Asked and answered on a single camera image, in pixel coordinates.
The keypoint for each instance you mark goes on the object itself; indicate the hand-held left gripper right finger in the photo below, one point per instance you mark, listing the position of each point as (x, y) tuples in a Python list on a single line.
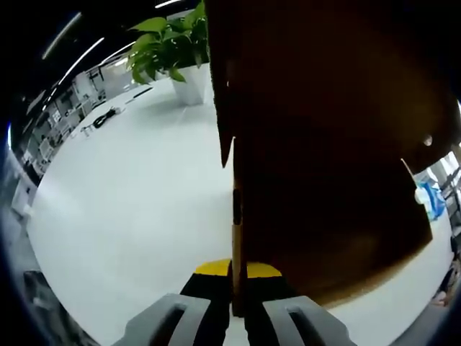
[(266, 313)]

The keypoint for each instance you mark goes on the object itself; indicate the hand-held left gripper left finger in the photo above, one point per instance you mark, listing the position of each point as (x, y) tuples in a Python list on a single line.
[(209, 310)]

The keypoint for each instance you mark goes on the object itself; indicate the brown cardboard shoe box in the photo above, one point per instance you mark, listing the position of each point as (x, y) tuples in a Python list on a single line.
[(324, 144)]

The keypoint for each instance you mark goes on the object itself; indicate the blue plastic soft bag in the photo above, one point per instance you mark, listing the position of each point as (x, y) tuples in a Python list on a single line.
[(430, 202)]

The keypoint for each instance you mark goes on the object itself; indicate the thin black bar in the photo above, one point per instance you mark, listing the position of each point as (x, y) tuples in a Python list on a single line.
[(138, 94)]

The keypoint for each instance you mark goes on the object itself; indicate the green plant in white pot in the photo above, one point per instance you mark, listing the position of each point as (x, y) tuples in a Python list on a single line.
[(155, 54)]

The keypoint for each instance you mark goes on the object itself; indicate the ceiling light strip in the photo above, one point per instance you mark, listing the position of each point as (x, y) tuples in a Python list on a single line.
[(81, 59), (61, 36)]

